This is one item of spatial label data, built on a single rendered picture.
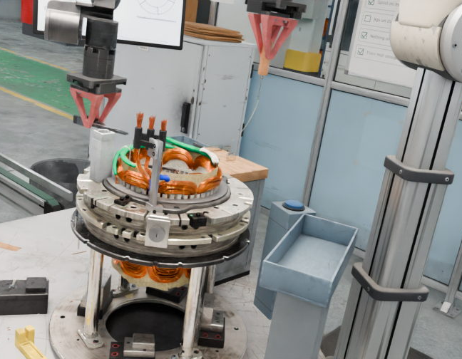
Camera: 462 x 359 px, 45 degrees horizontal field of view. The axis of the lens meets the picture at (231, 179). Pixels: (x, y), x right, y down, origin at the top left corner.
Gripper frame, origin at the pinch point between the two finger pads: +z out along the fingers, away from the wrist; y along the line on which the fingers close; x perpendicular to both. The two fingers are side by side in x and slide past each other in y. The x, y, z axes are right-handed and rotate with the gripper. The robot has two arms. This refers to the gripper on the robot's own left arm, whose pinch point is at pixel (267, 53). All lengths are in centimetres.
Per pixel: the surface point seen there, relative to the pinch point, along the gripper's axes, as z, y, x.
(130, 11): -2, -107, 17
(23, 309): 56, -18, -35
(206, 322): 51, 4, -7
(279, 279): 31.2, 24.1, -8.4
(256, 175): 29.3, -18.0, 15.6
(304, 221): 30.0, 7.5, 9.6
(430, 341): 132, -56, 166
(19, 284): 52, -23, -36
